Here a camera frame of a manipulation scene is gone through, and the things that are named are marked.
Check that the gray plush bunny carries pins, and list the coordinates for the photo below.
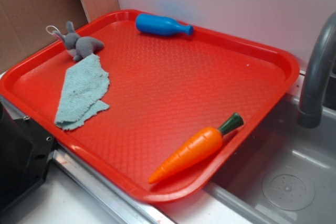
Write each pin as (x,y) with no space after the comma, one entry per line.
(76,46)

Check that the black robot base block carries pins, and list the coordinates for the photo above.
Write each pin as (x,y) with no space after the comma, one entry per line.
(26,151)

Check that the orange toy carrot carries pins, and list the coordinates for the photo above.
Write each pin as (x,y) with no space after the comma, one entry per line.
(199,147)

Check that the blue plastic bottle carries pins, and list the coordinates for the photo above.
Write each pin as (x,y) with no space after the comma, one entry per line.
(163,26)

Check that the light blue cloth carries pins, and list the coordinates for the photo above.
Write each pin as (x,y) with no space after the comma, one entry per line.
(85,84)

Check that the gray toy sink basin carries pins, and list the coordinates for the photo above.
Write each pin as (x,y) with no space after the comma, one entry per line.
(282,173)

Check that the gray toy faucet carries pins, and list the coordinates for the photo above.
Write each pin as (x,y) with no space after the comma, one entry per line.
(318,88)

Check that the brown cardboard panel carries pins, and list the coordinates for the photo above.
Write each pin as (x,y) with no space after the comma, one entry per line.
(23,23)

